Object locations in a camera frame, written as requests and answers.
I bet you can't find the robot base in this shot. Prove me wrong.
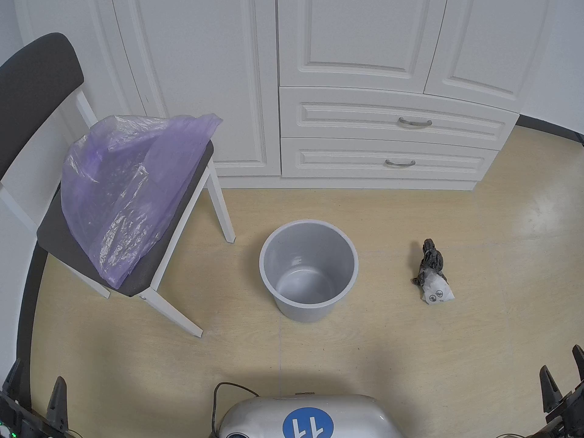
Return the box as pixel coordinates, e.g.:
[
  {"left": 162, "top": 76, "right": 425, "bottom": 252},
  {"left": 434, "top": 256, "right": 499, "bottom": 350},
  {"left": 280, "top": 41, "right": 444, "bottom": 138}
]
[{"left": 218, "top": 394, "right": 404, "bottom": 438}]

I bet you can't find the white wardrobe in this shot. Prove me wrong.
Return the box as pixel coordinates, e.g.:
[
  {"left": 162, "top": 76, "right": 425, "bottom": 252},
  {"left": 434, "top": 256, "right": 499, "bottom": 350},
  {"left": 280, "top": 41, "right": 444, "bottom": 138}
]
[{"left": 13, "top": 0, "right": 555, "bottom": 191}]

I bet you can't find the black cable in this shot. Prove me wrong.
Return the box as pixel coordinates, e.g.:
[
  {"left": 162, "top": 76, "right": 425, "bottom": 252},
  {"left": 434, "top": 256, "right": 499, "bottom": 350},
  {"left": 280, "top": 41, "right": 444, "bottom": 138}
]
[{"left": 211, "top": 381, "right": 261, "bottom": 438}]

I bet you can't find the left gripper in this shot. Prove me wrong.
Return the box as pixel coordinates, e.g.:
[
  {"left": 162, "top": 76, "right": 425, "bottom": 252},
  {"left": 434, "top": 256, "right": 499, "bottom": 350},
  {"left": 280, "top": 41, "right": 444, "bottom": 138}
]
[{"left": 0, "top": 359, "right": 70, "bottom": 438}]

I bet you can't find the purple plastic bag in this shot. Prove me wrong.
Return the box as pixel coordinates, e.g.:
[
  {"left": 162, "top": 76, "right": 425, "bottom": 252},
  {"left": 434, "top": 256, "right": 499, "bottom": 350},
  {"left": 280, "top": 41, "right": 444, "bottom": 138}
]
[{"left": 61, "top": 113, "right": 224, "bottom": 291}]

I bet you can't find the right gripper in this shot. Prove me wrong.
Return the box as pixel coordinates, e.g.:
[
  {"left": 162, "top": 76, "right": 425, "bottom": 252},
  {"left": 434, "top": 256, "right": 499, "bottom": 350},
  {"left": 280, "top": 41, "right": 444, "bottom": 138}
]
[{"left": 540, "top": 345, "right": 584, "bottom": 438}]

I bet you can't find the white chair dark grey seat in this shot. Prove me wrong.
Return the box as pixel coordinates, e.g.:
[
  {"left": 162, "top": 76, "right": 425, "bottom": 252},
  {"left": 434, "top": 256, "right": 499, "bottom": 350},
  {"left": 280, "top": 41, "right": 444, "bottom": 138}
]
[{"left": 0, "top": 32, "right": 236, "bottom": 339}]

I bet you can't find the black and white wrapper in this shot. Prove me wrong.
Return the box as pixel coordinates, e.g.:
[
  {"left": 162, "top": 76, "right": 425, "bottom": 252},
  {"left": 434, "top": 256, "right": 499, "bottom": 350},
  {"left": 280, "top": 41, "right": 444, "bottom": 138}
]
[{"left": 411, "top": 238, "right": 455, "bottom": 306}]

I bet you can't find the pale grey trash bin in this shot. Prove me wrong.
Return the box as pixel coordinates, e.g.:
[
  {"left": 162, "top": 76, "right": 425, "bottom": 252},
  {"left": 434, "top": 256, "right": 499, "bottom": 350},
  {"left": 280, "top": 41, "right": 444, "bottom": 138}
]
[{"left": 259, "top": 219, "right": 359, "bottom": 324}]

